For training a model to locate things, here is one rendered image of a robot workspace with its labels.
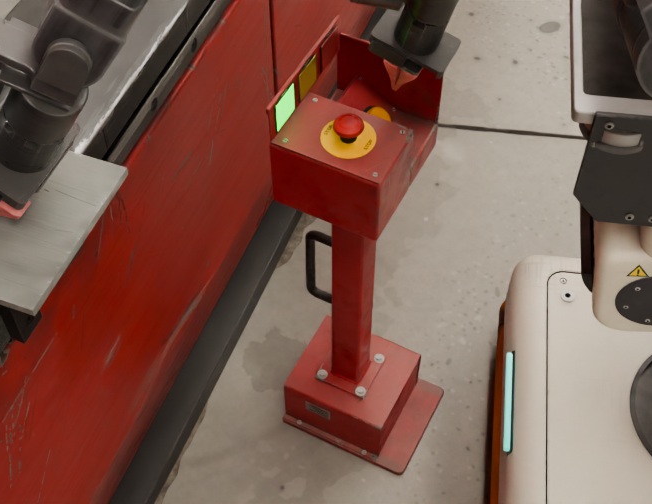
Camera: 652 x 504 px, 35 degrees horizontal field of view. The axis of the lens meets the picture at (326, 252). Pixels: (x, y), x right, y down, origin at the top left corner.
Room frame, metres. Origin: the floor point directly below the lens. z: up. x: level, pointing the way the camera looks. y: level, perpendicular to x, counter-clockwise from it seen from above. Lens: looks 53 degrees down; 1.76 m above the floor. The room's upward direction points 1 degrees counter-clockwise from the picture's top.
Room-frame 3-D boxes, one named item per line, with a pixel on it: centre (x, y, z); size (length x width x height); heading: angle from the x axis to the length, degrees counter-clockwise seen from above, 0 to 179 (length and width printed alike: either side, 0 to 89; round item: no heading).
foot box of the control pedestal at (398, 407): (0.95, -0.07, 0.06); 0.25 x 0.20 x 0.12; 62
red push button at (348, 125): (0.92, -0.03, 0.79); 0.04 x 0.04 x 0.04
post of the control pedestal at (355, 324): (0.97, -0.04, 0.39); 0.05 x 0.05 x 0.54; 62
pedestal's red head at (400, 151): (0.97, -0.04, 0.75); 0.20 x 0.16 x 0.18; 152
